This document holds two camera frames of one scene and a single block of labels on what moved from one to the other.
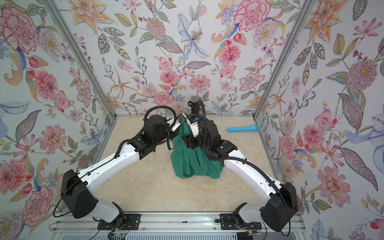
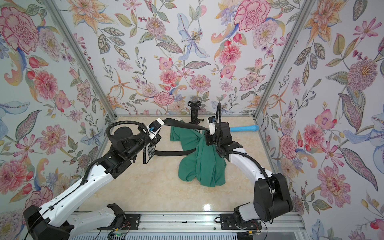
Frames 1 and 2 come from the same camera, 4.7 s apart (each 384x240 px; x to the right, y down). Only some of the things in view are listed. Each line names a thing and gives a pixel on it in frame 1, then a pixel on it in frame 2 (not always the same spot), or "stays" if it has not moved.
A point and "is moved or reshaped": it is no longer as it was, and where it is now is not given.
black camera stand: (193, 103) stays
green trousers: (188, 162) is moved or reshaped
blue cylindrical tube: (253, 127) stays
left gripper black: (174, 133) to (154, 141)
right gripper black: (191, 141) to (209, 139)
